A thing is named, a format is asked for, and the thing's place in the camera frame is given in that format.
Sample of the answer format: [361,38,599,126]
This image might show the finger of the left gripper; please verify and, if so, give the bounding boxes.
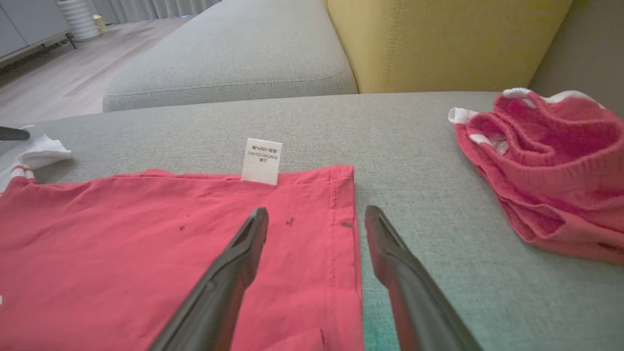
[0,126,31,142]

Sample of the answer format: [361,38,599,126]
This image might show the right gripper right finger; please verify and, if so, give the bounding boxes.
[364,204,484,351]

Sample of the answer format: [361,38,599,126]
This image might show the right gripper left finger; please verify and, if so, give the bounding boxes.
[149,207,270,351]

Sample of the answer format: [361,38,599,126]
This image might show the red white-trimmed jersey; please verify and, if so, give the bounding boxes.
[0,127,366,351]

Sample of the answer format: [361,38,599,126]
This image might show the red mesh shorts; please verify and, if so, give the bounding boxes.
[448,87,624,265]

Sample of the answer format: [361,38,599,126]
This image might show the grey cabinet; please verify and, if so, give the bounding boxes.
[0,0,78,70]

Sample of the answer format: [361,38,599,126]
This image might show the white ribbed vase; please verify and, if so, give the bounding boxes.
[56,0,102,42]

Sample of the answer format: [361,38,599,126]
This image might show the large grey sofa seat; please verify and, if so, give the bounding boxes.
[0,91,624,351]

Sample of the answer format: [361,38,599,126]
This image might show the grey curtain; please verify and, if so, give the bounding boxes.
[88,0,223,25]

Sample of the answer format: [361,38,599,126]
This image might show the yellow sofa cushion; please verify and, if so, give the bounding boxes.
[325,0,574,95]

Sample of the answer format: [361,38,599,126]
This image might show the grey sofa back cushion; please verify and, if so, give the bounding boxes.
[529,0,624,118]

